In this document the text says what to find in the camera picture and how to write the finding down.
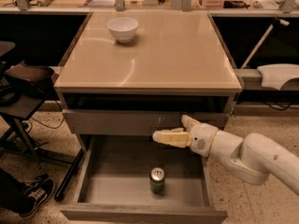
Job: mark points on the grey drawer cabinet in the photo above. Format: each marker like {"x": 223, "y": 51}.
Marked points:
{"x": 173, "y": 53}

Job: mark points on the white bowl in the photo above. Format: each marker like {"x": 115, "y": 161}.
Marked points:
{"x": 123, "y": 29}

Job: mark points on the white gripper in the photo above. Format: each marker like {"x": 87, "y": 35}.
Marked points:
{"x": 202, "y": 138}

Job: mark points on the black sneaker far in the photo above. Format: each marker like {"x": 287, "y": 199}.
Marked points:
{"x": 36, "y": 181}

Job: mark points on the black sneaker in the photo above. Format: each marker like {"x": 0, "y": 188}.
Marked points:
{"x": 38, "y": 195}
{"x": 36, "y": 181}

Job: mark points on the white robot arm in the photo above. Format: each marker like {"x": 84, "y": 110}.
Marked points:
{"x": 252, "y": 158}

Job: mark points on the dark brown bag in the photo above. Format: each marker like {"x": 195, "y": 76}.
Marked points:
{"x": 34, "y": 81}

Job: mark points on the black sneaker near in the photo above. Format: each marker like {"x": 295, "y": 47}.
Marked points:
{"x": 38, "y": 195}

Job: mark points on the green soda can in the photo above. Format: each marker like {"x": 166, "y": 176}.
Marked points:
{"x": 156, "y": 180}

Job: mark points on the open grey middle drawer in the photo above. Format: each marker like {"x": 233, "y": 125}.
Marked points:
{"x": 114, "y": 184}

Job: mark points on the black trouser leg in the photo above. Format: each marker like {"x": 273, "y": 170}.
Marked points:
{"x": 11, "y": 197}

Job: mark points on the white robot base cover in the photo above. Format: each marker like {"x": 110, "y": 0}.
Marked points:
{"x": 275, "y": 76}

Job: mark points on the grey top drawer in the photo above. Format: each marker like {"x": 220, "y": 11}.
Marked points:
{"x": 142, "y": 115}

